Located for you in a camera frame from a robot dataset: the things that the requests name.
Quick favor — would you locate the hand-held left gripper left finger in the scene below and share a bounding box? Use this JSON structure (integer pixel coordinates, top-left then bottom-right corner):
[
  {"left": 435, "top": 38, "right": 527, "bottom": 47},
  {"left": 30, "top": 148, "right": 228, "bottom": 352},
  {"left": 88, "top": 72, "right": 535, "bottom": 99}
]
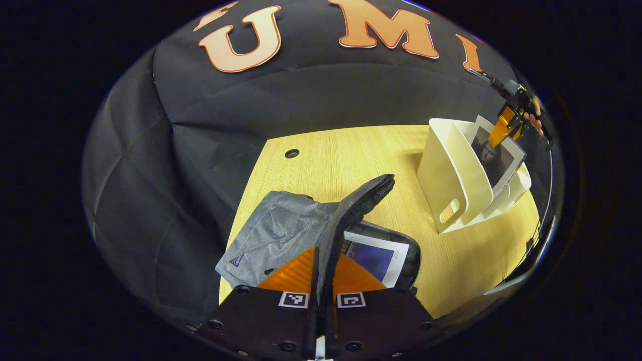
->
[{"left": 198, "top": 247, "right": 319, "bottom": 359}]

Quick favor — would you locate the dark portrait cover book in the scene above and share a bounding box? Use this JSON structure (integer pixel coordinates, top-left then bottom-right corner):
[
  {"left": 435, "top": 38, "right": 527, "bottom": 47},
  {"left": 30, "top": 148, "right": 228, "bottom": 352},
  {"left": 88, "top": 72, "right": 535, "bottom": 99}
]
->
[{"left": 470, "top": 115, "right": 527, "bottom": 199}]

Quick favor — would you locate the white bookshelf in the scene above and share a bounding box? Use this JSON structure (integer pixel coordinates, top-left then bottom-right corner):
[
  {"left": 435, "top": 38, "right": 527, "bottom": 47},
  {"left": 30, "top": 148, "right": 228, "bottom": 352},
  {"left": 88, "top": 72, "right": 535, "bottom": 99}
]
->
[{"left": 416, "top": 117, "right": 533, "bottom": 235}]

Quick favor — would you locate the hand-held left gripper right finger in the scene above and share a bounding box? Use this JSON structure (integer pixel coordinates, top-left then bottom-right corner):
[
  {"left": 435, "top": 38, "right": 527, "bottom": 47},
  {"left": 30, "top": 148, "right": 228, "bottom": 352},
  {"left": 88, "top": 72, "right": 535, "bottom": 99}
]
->
[{"left": 331, "top": 252, "right": 445, "bottom": 359}]

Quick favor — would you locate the blue picture cover book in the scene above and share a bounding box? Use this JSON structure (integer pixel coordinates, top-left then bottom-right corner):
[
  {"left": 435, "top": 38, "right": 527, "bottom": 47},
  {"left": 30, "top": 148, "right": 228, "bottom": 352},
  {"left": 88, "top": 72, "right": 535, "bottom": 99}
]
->
[{"left": 346, "top": 231, "right": 411, "bottom": 289}]

